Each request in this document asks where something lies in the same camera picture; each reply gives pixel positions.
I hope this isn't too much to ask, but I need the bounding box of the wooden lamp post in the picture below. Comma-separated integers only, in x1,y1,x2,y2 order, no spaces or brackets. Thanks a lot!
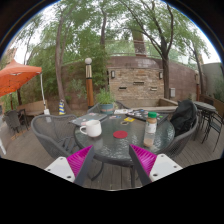
85,58,94,108

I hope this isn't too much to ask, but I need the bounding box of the black backpack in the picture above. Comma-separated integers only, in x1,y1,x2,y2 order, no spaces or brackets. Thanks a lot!
170,99,197,136

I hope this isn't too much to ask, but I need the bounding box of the grey wicker chair right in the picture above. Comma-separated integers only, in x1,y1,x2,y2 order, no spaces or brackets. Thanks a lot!
161,114,200,160

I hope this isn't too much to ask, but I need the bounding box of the dark wicker chair far left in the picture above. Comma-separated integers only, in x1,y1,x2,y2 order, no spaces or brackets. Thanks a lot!
4,109,28,132

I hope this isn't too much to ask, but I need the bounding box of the blue yellow striped cone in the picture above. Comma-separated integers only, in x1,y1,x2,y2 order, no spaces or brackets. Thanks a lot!
59,99,66,115

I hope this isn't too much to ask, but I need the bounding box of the yellow sticky note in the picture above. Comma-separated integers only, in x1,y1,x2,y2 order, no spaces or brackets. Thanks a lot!
124,117,135,122

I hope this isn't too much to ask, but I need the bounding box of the black laptop with stickers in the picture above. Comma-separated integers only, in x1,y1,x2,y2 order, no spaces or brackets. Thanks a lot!
127,109,168,125

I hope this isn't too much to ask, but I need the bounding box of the grey wicker chair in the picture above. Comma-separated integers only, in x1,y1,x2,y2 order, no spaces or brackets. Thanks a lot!
161,114,200,160
31,114,79,159

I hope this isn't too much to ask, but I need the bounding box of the red round coaster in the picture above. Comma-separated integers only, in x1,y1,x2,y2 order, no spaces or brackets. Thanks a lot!
113,131,128,139

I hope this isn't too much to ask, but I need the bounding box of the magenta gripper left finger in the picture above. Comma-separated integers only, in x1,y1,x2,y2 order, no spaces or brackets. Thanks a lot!
46,145,94,186

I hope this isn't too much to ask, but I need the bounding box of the dark side table right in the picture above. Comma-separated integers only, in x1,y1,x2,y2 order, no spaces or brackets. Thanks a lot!
194,101,224,142

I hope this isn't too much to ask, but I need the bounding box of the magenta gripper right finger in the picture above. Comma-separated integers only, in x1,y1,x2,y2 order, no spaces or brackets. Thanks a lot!
129,144,182,186

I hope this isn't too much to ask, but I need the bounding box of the white ceramic mug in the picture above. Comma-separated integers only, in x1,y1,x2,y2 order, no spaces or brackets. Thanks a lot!
80,120,102,137

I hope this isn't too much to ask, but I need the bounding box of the round glass patio table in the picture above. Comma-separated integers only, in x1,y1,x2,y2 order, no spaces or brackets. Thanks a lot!
74,112,176,188

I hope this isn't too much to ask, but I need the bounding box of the grey wicker chair left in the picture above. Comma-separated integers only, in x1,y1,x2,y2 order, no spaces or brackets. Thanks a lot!
31,114,79,159

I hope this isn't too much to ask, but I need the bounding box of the orange patio umbrella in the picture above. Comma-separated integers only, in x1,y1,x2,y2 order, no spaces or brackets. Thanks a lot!
0,60,42,97

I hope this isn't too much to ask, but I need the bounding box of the grey laptop with stickers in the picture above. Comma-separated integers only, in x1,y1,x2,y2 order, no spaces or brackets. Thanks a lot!
71,113,107,126

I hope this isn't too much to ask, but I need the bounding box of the potted green plant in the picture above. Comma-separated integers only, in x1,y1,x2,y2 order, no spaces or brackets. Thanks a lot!
96,88,115,115

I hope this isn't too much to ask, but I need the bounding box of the clear bottle green cap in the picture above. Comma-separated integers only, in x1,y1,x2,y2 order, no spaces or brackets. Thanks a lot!
143,112,157,147

